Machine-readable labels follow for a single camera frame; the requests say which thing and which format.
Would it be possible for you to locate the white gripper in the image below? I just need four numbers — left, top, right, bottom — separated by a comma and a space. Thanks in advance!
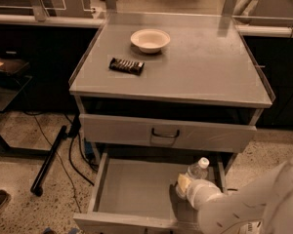
178, 174, 224, 209

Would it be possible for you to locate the clear plastic water bottle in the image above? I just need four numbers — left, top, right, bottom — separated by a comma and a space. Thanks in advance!
175, 157, 211, 201

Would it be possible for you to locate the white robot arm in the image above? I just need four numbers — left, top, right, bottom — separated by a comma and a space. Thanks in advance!
177, 156, 293, 234

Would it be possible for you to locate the open lower drawer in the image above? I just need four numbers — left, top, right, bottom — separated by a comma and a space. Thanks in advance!
74, 148, 227, 234

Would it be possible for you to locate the closed upper drawer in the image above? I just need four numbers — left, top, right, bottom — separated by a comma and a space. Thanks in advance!
80, 114, 256, 153

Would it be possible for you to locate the grey drawer cabinet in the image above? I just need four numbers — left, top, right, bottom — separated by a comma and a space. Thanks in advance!
68, 11, 276, 168

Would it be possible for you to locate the dark snack bar wrapper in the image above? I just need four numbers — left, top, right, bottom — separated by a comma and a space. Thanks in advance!
108, 58, 145, 75

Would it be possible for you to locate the white bowl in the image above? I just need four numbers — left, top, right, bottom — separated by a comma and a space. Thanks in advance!
130, 29, 171, 54

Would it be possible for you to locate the black metal bar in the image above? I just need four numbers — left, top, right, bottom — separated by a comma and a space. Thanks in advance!
30, 126, 66, 197

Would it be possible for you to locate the dark side table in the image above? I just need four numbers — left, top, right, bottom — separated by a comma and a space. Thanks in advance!
0, 76, 50, 159

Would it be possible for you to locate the black floor cable left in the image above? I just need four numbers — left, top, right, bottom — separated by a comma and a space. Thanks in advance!
22, 110, 99, 213

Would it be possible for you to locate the white horizontal rail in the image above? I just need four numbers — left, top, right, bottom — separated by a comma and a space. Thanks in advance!
0, 15, 105, 28

